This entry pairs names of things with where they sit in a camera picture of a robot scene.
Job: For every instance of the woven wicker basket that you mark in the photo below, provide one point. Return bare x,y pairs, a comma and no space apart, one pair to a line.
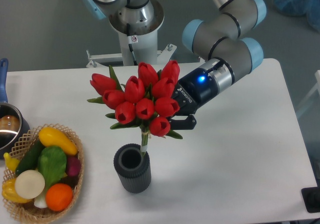
27,213

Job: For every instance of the dark grey ribbed vase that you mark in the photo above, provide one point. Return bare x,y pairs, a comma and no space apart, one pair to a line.
133,168

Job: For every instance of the blue plastic bag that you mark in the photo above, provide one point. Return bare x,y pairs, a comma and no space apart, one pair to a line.
307,8

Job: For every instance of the dark green cucumber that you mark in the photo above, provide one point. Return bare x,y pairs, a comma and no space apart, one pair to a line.
30,158

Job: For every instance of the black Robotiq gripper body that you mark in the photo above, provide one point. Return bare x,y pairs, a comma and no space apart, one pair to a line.
193,91

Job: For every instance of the white green scallion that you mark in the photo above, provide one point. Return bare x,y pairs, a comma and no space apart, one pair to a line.
40,201

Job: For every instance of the yellow bell pepper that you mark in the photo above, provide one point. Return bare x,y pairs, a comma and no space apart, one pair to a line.
9,192

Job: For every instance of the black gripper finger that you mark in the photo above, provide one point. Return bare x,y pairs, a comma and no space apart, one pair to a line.
188,123

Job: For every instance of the red tulip bouquet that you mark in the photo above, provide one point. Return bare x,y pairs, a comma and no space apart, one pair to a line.
145,101

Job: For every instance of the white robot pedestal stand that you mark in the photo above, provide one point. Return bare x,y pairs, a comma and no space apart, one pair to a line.
137,31

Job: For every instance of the black device at table edge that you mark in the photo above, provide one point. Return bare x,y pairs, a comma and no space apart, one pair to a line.
311,198

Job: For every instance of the orange fruit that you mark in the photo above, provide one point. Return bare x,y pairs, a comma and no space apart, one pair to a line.
58,197

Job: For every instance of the green lettuce leaf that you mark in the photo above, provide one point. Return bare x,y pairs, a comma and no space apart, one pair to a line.
52,165

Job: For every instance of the purple red onion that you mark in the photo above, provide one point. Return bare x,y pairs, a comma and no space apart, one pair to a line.
73,166

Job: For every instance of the blue handled saucepan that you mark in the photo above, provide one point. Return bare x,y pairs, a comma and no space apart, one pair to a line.
12,123

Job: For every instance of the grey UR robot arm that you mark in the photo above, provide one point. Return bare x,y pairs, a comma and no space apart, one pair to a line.
228,55

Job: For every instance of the yellow squash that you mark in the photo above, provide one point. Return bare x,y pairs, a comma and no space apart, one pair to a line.
50,136

